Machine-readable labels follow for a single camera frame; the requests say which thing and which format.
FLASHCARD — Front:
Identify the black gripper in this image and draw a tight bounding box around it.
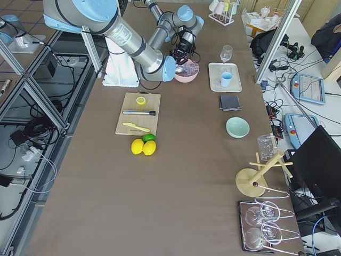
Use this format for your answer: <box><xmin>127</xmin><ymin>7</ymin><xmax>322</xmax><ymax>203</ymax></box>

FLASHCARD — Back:
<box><xmin>170</xmin><ymin>43</ymin><xmax>192</xmax><ymax>65</ymax></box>

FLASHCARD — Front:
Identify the metal ice scoop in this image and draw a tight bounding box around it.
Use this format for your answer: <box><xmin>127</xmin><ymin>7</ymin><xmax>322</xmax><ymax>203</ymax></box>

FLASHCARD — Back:
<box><xmin>175</xmin><ymin>65</ymin><xmax>186</xmax><ymax>74</ymax></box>

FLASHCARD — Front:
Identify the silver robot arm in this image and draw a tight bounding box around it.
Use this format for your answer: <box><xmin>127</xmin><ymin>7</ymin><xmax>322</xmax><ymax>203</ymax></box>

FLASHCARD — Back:
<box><xmin>43</xmin><ymin>1</ymin><xmax>204</xmax><ymax>82</ymax></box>

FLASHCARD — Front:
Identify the pink bowl of ice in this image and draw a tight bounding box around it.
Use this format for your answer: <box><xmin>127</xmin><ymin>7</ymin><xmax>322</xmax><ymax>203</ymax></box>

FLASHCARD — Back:
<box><xmin>174</xmin><ymin>60</ymin><xmax>199</xmax><ymax>83</ymax></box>

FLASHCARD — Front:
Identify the light blue cup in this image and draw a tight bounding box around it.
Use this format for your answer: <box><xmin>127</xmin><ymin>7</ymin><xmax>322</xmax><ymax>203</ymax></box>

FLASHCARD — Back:
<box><xmin>220</xmin><ymin>72</ymin><xmax>233</xmax><ymax>87</ymax></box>

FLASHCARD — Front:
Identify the wooden cup tree stand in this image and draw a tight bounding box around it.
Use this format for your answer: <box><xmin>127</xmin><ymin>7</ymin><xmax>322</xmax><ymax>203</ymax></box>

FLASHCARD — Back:
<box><xmin>236</xmin><ymin>142</ymin><xmax>293</xmax><ymax>198</ymax></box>

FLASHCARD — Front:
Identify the cream serving tray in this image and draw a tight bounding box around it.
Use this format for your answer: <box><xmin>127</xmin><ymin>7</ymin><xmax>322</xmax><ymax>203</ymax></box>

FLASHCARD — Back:
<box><xmin>208</xmin><ymin>62</ymin><xmax>242</xmax><ymax>93</ymax></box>

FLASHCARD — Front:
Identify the clear wine glass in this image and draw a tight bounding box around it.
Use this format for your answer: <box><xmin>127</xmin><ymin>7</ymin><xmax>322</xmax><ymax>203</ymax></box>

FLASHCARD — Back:
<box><xmin>220</xmin><ymin>45</ymin><xmax>233</xmax><ymax>63</ymax></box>

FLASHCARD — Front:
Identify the halved lemon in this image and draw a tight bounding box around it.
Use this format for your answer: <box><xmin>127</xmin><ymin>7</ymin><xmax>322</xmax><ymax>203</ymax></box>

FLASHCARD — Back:
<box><xmin>136</xmin><ymin>96</ymin><xmax>147</xmax><ymax>106</ymax></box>

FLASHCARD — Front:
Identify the metal muddler black tip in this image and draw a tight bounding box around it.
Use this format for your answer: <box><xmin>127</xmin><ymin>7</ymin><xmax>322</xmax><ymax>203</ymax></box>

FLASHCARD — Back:
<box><xmin>121</xmin><ymin>110</ymin><xmax>156</xmax><ymax>116</ymax></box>

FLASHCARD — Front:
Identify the wooden cutting board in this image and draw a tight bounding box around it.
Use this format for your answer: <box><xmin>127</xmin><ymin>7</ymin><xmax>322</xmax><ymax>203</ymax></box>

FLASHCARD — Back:
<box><xmin>115</xmin><ymin>92</ymin><xmax>161</xmax><ymax>136</ymax></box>

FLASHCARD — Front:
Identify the yellow plastic knife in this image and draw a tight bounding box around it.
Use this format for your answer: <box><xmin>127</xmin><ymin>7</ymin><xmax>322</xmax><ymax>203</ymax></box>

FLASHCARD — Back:
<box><xmin>123</xmin><ymin>122</ymin><xmax>150</xmax><ymax>133</ymax></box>

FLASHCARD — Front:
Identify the green lime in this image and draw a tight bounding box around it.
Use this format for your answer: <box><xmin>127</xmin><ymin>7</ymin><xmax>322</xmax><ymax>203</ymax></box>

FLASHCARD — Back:
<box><xmin>142</xmin><ymin>133</ymin><xmax>156</xmax><ymax>142</ymax></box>

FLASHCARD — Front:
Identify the green ceramic bowl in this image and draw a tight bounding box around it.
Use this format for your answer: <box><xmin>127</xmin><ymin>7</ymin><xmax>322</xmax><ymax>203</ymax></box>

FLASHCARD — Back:
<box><xmin>226</xmin><ymin>117</ymin><xmax>250</xmax><ymax>139</ymax></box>

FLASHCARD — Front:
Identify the yellow lemon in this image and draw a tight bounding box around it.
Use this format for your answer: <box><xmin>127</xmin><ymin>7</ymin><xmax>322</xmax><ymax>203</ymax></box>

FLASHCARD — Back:
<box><xmin>131</xmin><ymin>139</ymin><xmax>144</xmax><ymax>155</ymax></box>
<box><xmin>142</xmin><ymin>140</ymin><xmax>157</xmax><ymax>156</ymax></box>

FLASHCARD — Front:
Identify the blue teach pendant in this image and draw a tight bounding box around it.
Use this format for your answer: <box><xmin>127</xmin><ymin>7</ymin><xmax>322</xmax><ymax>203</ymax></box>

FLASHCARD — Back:
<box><xmin>290</xmin><ymin>74</ymin><xmax>326</xmax><ymax>105</ymax></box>
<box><xmin>284</xmin><ymin>113</ymin><xmax>319</xmax><ymax>149</ymax></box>

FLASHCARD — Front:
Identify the black monitor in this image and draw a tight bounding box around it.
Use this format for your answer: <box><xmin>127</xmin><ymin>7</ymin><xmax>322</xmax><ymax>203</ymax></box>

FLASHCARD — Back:
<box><xmin>284</xmin><ymin>126</ymin><xmax>340</xmax><ymax>225</ymax></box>

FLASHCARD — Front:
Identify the upside-down wine glass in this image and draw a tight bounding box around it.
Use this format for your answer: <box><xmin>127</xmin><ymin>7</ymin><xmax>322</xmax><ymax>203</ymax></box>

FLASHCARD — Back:
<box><xmin>245</xmin><ymin>201</ymin><xmax>280</xmax><ymax>227</ymax></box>
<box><xmin>243</xmin><ymin>222</ymin><xmax>283</xmax><ymax>251</ymax></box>

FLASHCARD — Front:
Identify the black glass holder tray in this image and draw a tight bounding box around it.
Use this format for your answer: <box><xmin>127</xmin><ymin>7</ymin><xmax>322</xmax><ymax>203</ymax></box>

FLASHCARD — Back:
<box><xmin>238</xmin><ymin>201</ymin><xmax>305</xmax><ymax>255</ymax></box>

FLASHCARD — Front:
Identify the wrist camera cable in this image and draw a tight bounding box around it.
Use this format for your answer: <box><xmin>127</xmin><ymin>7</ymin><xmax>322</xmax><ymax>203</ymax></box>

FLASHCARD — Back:
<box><xmin>173</xmin><ymin>25</ymin><xmax>202</xmax><ymax>65</ymax></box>

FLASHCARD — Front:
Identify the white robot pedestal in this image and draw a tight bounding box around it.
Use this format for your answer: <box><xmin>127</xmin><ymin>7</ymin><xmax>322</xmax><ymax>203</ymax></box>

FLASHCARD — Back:
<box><xmin>103</xmin><ymin>38</ymin><xmax>139</xmax><ymax>88</ymax></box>

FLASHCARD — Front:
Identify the wire rack with cups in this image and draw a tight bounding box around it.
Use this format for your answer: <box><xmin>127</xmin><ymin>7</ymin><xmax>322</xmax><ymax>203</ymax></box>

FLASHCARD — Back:
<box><xmin>209</xmin><ymin>0</ymin><xmax>240</xmax><ymax>26</ymax></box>

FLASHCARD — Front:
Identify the aluminium frame post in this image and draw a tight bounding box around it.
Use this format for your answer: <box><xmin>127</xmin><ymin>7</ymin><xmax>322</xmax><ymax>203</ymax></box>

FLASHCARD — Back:
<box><xmin>255</xmin><ymin>0</ymin><xmax>302</xmax><ymax>84</ymax></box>

